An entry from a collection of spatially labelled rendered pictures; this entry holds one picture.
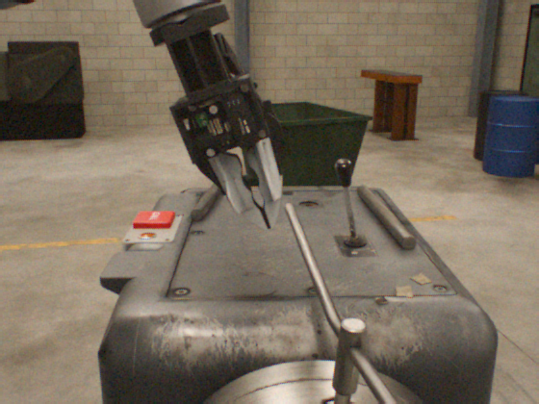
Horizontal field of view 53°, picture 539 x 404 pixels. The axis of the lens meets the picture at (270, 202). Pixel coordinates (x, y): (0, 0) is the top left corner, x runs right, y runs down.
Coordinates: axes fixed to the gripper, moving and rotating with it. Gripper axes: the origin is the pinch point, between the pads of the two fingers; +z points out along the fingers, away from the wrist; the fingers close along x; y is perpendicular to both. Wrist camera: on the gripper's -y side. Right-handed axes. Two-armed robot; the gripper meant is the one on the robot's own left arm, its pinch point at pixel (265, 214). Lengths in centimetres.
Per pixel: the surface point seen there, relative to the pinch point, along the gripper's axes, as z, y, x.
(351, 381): 12.0, 13.6, 3.1
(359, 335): 8.1, 13.5, 5.0
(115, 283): 5.8, -11.6, -22.3
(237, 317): 11.0, -1.9, -7.3
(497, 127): 172, -563, 229
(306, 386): 14.3, 9.1, -1.2
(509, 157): 207, -550, 231
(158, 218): 4.7, -31.5, -19.7
